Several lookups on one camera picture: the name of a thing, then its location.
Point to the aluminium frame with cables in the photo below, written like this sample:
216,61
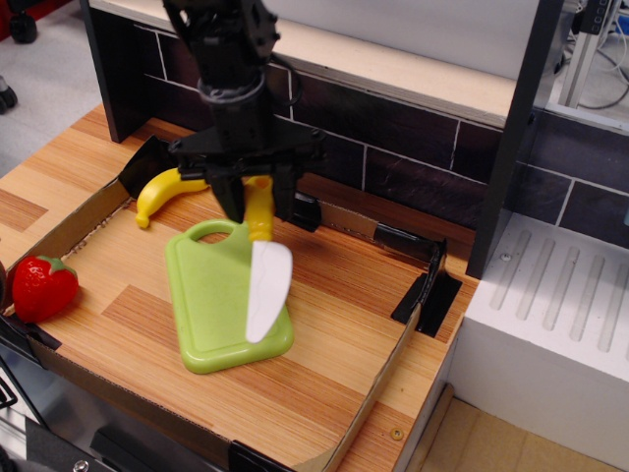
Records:
591,85

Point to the black caster wheel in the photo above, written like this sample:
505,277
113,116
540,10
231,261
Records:
8,98

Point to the yellow toy banana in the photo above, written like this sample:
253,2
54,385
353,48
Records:
160,190

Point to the white toy sink drainboard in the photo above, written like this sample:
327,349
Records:
544,342

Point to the yellow handled white toy knife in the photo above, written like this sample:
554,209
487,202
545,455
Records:
271,262

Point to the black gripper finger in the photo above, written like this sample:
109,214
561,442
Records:
285,177
229,192

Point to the cardboard fence with black tape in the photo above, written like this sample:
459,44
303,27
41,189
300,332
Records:
119,339

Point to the red toy strawberry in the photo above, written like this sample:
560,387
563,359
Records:
42,287

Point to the brass screw in table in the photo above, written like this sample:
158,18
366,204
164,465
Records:
397,434

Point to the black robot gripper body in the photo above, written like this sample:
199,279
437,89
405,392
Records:
246,138

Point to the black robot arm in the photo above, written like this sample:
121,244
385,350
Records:
232,43

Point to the green plastic cutting board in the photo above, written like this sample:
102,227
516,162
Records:
208,270

